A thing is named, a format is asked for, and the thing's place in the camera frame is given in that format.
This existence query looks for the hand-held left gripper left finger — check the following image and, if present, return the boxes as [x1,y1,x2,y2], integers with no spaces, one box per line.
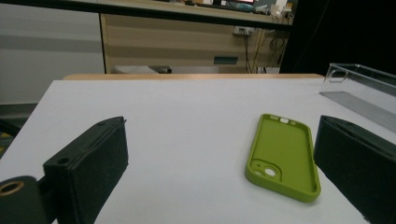
[42,116,130,224]

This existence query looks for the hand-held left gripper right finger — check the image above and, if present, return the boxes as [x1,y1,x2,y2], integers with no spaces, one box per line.
[313,114,396,224]

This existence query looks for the grey rectangular label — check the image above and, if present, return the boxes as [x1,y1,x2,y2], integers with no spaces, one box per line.
[213,55,239,65]

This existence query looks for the light wooden desk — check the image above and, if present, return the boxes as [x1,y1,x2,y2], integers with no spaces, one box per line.
[98,0,294,75]

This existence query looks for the white cabinet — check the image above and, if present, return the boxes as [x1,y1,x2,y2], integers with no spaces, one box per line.
[0,3,106,105]

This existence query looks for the white power strip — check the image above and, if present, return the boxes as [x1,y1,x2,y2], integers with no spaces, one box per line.
[233,25,256,36]

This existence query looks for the clear acrylic tray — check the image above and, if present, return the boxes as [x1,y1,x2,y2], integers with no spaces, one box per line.
[319,63,396,133]

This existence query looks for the black curtain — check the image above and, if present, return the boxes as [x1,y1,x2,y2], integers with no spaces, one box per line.
[278,0,396,77]

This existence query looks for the wooden table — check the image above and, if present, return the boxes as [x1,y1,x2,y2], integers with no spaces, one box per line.
[62,73,325,81]

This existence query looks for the bundle of desk cables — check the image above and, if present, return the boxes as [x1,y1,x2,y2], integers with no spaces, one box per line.
[242,29,291,75]

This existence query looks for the white table board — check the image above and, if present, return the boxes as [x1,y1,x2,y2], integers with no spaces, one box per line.
[0,78,396,224]

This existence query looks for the black frame bar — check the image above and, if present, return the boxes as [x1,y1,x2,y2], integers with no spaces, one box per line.
[0,0,294,32]

